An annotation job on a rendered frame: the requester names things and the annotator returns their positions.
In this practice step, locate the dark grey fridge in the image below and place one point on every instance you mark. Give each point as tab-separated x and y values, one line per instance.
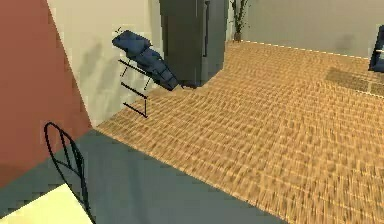
186	36

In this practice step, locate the green house plant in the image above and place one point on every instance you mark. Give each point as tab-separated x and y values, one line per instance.
238	16

